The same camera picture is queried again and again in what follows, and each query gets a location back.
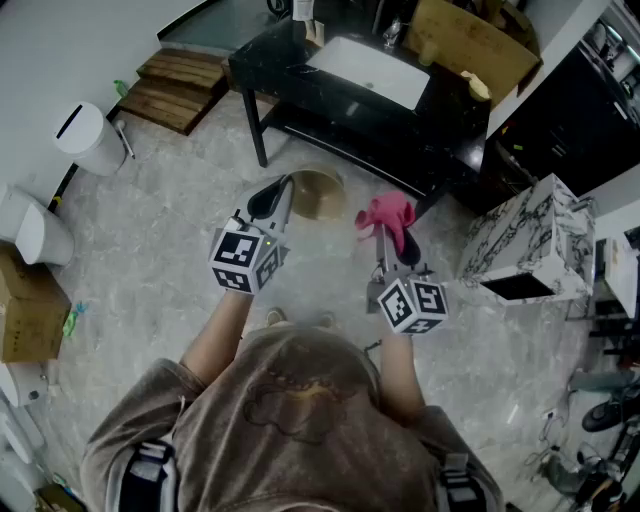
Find yellow crumpled rag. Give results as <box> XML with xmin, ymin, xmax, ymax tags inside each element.
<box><xmin>459</xmin><ymin>69</ymin><xmax>494</xmax><ymax>104</ymax></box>

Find black cabinet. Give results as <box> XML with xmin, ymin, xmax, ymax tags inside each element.
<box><xmin>482</xmin><ymin>44</ymin><xmax>640</xmax><ymax>201</ymax></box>

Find wooden steps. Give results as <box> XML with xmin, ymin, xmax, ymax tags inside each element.
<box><xmin>117</xmin><ymin>48</ymin><xmax>231</xmax><ymax>136</ymax></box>

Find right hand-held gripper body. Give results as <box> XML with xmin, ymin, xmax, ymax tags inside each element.
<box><xmin>366</xmin><ymin>263</ymin><xmax>450</xmax><ymax>336</ymax></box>

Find person's harness strap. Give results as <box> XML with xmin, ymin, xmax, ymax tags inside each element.
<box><xmin>118</xmin><ymin>439</ymin><xmax>179</xmax><ymax>512</ymax></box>
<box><xmin>437</xmin><ymin>452</ymin><xmax>489</xmax><ymax>512</ymax></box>

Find green crumpled wrapper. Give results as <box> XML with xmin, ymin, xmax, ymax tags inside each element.
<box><xmin>62</xmin><ymin>302</ymin><xmax>90</xmax><ymax>339</ymax></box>

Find chrome faucet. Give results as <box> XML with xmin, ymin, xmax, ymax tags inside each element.
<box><xmin>382</xmin><ymin>17</ymin><xmax>404</xmax><ymax>49</ymax></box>

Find person's left forearm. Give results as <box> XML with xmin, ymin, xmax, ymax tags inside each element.
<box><xmin>179</xmin><ymin>288</ymin><xmax>251</xmax><ymax>389</ymax></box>

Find person's right harness strap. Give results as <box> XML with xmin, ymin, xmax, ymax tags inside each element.
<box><xmin>437</xmin><ymin>452</ymin><xmax>489</xmax><ymax>512</ymax></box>

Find white toilet brush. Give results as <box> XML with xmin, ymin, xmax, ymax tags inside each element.
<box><xmin>113</xmin><ymin>118</ymin><xmax>137</xmax><ymax>161</ymax></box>

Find pink cloth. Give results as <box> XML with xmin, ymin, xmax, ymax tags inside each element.
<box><xmin>354</xmin><ymin>190</ymin><xmax>416</xmax><ymax>255</ymax></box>

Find large cardboard box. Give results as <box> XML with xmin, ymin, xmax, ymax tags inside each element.
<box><xmin>402</xmin><ymin>0</ymin><xmax>544</xmax><ymax>106</ymax></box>

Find white rectangular sink basin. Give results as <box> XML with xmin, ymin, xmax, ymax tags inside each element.
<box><xmin>304</xmin><ymin>35</ymin><xmax>432</xmax><ymax>112</ymax></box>

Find black marble vanity table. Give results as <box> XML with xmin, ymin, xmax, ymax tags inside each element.
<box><xmin>228</xmin><ymin>17</ymin><xmax>494</xmax><ymax>211</ymax></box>

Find olive round bowl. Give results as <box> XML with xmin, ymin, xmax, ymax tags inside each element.
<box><xmin>287</xmin><ymin>163</ymin><xmax>349</xmax><ymax>222</ymax></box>

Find person's brown t-shirt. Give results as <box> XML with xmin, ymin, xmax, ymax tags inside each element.
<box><xmin>79</xmin><ymin>324</ymin><xmax>506</xmax><ymax>512</ymax></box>

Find small brown cardboard box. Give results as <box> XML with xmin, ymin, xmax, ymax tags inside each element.
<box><xmin>0</xmin><ymin>244</ymin><xmax>73</xmax><ymax>364</ymax></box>

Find white trash bin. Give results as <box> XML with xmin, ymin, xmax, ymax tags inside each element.
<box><xmin>52</xmin><ymin>101</ymin><xmax>127</xmax><ymax>177</ymax></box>

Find white toilet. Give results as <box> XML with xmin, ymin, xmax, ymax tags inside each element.
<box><xmin>0</xmin><ymin>182</ymin><xmax>76</xmax><ymax>267</ymax></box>

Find white marble pattern cabinet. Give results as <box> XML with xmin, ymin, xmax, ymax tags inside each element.
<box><xmin>457</xmin><ymin>173</ymin><xmax>597</xmax><ymax>307</ymax></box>

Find person's right forearm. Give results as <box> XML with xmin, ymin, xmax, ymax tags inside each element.
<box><xmin>380</xmin><ymin>330</ymin><xmax>427</xmax><ymax>426</ymax></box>

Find person's left harness strap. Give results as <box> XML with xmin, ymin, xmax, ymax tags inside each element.
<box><xmin>118</xmin><ymin>439</ymin><xmax>179</xmax><ymax>512</ymax></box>

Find white box appliance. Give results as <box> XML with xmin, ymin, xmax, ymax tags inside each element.
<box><xmin>594</xmin><ymin>234</ymin><xmax>640</xmax><ymax>321</ymax></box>

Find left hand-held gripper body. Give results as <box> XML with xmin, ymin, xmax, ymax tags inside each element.
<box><xmin>207</xmin><ymin>209</ymin><xmax>292</xmax><ymax>297</ymax></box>

